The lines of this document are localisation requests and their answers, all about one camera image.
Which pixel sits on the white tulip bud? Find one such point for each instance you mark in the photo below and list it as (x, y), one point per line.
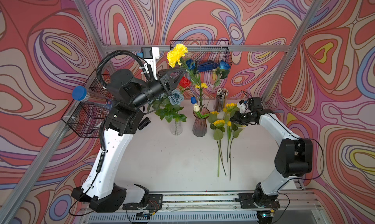
(200, 112)

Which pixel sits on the right blue rose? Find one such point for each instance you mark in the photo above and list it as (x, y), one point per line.
(221, 72)

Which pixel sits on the ribbed pink grey vase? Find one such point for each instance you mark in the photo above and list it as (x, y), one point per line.
(200, 124)

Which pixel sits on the grey blue rose bunch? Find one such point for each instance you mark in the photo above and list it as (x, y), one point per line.
(168, 107)

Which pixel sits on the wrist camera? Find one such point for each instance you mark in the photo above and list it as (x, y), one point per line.
(149, 56)
(242, 106)

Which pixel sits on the left blue rose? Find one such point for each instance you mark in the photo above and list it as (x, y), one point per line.
(190, 64)

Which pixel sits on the yellow sunflower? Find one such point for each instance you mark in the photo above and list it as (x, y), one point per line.
(233, 131)

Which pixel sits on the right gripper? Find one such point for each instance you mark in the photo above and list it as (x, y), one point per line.
(236, 116)

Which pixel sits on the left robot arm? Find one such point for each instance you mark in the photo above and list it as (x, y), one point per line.
(120, 125)

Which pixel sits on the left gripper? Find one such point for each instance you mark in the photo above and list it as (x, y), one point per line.
(163, 83)

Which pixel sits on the small blue tulip bud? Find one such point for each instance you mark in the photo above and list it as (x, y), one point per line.
(193, 100)

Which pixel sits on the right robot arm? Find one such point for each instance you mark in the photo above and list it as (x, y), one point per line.
(293, 159)

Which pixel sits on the black wire basket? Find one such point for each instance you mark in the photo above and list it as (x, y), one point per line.
(203, 50)
(83, 117)

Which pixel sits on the white marker pen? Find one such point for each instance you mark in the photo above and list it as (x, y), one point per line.
(94, 129)

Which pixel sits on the red rose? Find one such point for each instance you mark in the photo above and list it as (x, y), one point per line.
(185, 82)

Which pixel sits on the left black wire basket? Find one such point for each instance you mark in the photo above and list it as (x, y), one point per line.
(83, 117)

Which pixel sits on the back black wire basket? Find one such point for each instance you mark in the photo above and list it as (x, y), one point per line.
(203, 50)

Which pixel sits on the black stapler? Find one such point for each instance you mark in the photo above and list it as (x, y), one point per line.
(145, 122)

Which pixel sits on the blue capped pencil tube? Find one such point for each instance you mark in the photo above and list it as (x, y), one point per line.
(87, 96)

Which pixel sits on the clear textured glass vase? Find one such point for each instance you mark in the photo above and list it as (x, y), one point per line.
(176, 127)

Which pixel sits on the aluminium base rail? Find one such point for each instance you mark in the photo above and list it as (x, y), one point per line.
(226, 207)

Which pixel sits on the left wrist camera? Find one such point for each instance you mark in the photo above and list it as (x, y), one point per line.
(149, 56)

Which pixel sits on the blue object in basket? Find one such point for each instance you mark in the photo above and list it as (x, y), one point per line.
(207, 66)

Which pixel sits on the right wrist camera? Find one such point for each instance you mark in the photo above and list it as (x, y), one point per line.
(242, 106)

